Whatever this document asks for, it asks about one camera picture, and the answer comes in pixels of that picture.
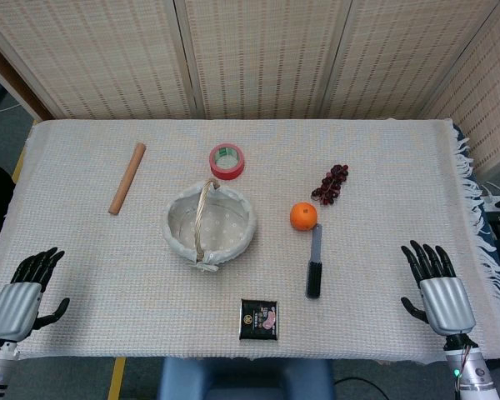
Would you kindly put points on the red tape roll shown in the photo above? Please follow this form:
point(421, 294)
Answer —
point(227, 162)

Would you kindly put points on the dark red grape bunch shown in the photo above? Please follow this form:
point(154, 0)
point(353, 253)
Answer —
point(330, 185)

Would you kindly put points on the bamboo folding screen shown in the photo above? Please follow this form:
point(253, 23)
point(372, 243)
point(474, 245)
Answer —
point(250, 58)

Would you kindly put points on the orange fruit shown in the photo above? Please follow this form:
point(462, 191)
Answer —
point(303, 216)

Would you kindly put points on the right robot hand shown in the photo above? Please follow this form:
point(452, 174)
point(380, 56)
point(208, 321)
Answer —
point(446, 306)

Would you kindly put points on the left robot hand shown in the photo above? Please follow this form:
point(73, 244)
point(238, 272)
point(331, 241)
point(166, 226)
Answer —
point(14, 306)

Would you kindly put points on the white woven tablecloth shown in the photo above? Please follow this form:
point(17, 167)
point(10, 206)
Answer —
point(241, 237)

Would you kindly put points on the white fabric basket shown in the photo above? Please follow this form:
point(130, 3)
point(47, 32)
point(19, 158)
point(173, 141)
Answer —
point(210, 225)

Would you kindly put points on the black hair brush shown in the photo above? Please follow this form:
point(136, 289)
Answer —
point(315, 266)

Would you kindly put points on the wooden rolling pin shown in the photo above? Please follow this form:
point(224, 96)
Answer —
point(127, 178)

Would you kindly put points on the black snack packet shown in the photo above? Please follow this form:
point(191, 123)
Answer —
point(259, 320)

